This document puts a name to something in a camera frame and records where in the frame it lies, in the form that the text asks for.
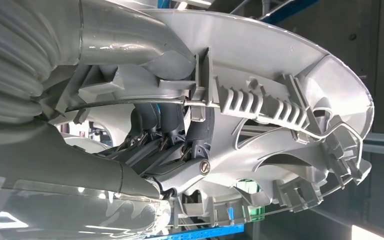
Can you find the blue metal shelf rack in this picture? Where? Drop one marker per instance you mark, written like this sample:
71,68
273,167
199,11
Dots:
288,11
212,232

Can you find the green plastic crate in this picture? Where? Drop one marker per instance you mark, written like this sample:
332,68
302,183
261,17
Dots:
248,185

